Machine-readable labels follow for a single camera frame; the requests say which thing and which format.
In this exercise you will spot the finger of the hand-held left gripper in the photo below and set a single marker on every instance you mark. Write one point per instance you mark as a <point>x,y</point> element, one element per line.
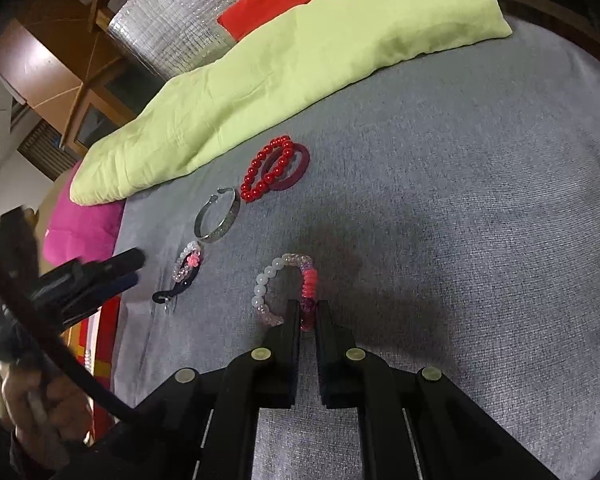
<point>125,281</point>
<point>122,260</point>

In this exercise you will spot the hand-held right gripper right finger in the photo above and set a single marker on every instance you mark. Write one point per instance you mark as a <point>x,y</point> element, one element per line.
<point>325,320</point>

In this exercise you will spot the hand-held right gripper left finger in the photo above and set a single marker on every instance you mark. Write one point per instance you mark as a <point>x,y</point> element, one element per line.
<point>291,320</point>

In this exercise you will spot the person's left hand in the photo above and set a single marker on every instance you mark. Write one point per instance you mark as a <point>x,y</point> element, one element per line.
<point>55,410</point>

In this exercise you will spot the magenta pillow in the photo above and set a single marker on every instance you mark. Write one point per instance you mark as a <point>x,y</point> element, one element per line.
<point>80,225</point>

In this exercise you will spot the grey bed cover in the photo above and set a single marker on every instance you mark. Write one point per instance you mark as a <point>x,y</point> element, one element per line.
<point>430,210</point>

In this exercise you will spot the wooden cabinet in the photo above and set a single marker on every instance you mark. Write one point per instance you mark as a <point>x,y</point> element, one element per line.
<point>45,70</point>

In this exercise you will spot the silver insulated bag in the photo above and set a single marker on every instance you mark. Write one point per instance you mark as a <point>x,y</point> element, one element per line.
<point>180,25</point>

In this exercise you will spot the light green folded blanket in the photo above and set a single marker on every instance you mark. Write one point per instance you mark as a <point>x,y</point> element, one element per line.
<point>305,60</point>

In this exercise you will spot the red cushion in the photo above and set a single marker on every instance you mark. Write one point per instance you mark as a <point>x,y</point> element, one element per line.
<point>280,0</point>

